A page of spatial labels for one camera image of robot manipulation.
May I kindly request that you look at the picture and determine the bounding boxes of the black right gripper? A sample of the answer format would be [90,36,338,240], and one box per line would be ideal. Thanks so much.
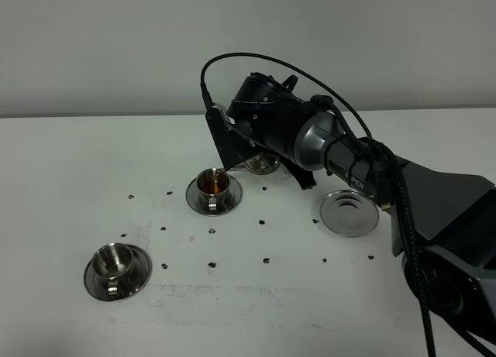
[249,128,317,190]

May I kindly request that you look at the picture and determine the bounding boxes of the stainless steel teapot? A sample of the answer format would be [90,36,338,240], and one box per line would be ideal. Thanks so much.
[210,153,281,177]

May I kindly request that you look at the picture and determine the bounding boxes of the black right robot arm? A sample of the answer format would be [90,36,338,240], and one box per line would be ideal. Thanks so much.
[226,73,495,342]

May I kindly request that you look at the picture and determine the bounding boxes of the teapot steel saucer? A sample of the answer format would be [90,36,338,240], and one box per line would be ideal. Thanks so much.
[319,190,379,238]

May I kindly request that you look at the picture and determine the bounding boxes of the far steel saucer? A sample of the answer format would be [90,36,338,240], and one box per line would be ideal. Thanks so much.
[185,175,243,216]

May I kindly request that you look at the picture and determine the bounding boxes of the far steel teacup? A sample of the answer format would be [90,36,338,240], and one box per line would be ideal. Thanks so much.
[195,168,231,214]

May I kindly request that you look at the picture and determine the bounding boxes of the steel teacup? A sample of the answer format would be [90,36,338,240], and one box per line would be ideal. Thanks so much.
[195,168,231,214]
[91,242,133,296]

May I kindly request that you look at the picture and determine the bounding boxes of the near steel saucer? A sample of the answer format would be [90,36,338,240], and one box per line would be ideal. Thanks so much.
[84,244,152,302]

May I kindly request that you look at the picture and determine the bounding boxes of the near steel teacup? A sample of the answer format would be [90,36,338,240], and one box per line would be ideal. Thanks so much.
[91,242,133,296]

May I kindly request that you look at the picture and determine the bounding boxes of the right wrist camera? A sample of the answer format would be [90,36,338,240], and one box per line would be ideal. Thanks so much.
[205,104,263,170]

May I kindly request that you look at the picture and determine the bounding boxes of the black right camera cable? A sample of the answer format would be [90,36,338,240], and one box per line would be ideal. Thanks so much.
[199,53,496,357]

